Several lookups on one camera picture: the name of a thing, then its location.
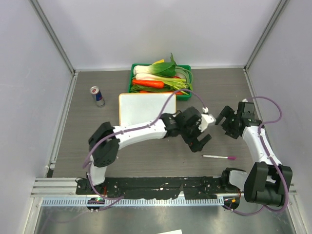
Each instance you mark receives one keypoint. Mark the red bull drink can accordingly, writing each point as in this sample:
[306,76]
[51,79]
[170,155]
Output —
[97,96]

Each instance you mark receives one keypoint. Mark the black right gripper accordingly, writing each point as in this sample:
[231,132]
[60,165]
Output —
[232,133]

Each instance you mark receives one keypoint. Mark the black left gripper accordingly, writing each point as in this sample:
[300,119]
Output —
[194,144]

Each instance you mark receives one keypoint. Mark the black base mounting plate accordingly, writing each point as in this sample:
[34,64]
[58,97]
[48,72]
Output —
[159,188]

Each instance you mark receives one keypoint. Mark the white paper sheet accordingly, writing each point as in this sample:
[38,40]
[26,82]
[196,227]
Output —
[173,232]

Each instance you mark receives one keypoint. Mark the yellow framed whiteboard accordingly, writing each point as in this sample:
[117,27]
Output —
[135,108]

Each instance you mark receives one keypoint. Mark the green bok choy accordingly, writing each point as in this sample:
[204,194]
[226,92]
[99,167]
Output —
[163,69]

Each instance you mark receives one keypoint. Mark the white green leek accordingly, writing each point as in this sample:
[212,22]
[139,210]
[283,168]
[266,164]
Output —
[171,83]

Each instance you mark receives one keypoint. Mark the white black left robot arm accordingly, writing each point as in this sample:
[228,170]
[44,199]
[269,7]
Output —
[107,140]

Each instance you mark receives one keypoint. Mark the green plastic vegetable tray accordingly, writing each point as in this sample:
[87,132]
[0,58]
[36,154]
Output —
[182,71]

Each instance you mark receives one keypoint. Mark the orange carrot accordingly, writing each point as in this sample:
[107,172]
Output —
[149,83]

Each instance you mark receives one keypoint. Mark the pink capped marker pen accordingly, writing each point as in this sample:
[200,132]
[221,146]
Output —
[220,157]

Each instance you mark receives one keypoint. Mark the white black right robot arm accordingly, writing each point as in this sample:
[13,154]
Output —
[268,181]

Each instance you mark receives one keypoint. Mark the slotted cable duct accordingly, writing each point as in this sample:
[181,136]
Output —
[95,201]

